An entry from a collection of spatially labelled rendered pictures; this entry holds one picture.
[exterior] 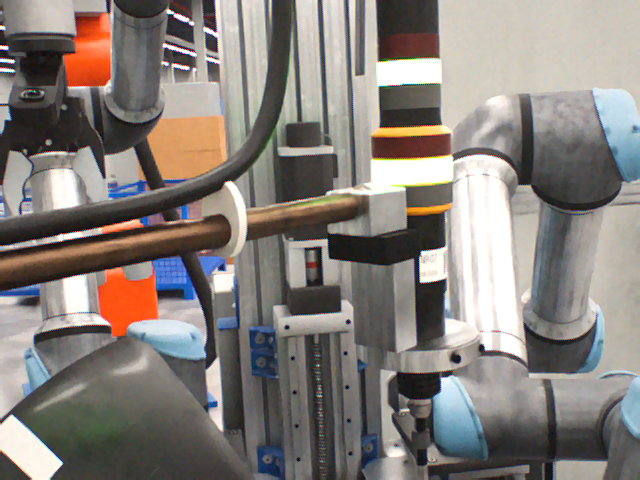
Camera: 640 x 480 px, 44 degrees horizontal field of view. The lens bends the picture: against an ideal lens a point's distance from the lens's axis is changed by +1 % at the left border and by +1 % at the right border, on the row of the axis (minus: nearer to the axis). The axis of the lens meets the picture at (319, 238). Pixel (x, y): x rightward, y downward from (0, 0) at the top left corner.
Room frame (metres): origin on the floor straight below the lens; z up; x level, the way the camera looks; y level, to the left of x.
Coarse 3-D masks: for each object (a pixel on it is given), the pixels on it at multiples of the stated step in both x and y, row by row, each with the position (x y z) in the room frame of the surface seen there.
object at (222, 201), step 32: (288, 0) 0.36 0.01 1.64; (288, 32) 0.36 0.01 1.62; (288, 64) 0.36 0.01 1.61; (256, 128) 0.35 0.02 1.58; (256, 160) 0.34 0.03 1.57; (160, 192) 0.31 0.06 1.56; (192, 192) 0.31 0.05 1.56; (224, 192) 0.33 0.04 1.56; (0, 224) 0.26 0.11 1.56; (32, 224) 0.27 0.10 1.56; (64, 224) 0.27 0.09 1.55; (96, 224) 0.28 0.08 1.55; (224, 256) 0.33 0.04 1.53
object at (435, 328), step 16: (416, 224) 0.41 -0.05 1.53; (432, 224) 0.41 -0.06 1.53; (432, 240) 0.41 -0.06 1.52; (432, 256) 0.41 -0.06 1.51; (416, 272) 0.41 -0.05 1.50; (432, 272) 0.41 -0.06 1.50; (416, 288) 0.41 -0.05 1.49; (432, 288) 0.41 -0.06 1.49; (416, 304) 0.41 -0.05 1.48; (432, 304) 0.41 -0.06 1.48; (416, 320) 0.41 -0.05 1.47; (432, 320) 0.41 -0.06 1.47; (416, 336) 0.41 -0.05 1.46; (432, 336) 0.41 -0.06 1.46; (400, 384) 0.42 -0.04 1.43; (416, 384) 0.42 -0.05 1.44; (432, 384) 0.42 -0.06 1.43
